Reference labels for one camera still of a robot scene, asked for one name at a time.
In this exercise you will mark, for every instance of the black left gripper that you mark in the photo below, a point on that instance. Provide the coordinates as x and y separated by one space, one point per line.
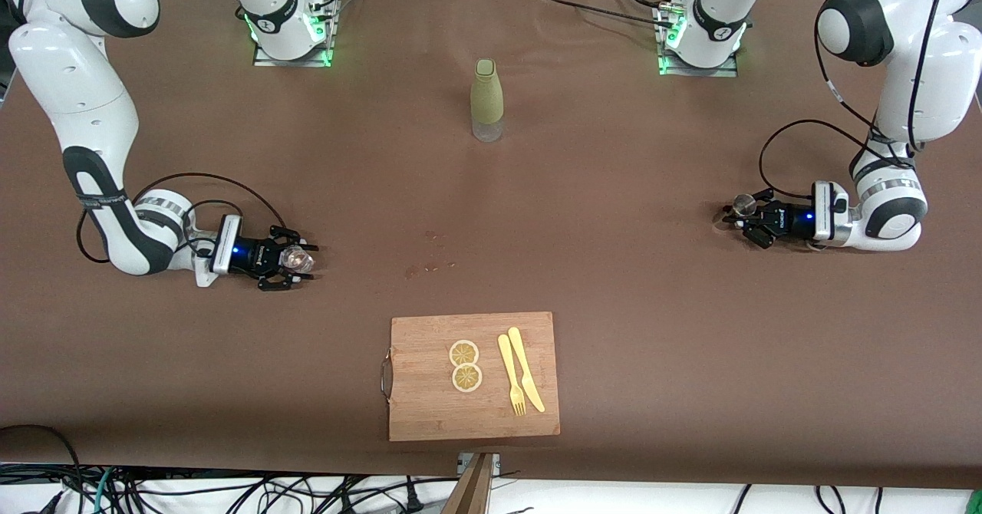
789 222

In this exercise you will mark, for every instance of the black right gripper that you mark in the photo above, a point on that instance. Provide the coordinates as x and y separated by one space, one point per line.
252 255

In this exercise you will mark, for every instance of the clear glass beaker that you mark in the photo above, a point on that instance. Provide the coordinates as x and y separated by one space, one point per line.
298 258

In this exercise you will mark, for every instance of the steel double jigger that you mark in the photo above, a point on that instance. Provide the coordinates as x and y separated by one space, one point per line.
742 204

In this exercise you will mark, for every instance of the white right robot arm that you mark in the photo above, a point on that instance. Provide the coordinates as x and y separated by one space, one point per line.
69 77

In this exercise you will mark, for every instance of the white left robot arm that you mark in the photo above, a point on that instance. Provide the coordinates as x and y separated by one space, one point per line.
921 77

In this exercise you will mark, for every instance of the brown table cover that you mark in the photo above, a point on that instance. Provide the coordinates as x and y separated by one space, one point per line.
614 268

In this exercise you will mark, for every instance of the lemon slice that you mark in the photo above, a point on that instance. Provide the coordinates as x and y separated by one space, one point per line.
466 378
463 353

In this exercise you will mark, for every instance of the wooden cutting board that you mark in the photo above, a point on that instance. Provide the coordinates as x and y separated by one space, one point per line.
430 406

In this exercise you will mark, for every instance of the yellow plastic fork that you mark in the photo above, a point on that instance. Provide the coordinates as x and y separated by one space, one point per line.
507 360

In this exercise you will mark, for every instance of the green sleeved glass bottle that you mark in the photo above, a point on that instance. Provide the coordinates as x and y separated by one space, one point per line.
486 100

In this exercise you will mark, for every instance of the yellow plastic knife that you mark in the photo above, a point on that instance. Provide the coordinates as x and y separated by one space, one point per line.
522 360

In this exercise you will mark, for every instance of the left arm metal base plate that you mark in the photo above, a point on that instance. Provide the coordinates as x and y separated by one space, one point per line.
729 69

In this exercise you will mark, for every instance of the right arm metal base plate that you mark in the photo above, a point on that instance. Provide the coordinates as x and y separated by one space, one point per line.
326 54

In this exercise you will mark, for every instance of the wooden post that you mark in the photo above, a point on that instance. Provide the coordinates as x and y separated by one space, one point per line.
469 495

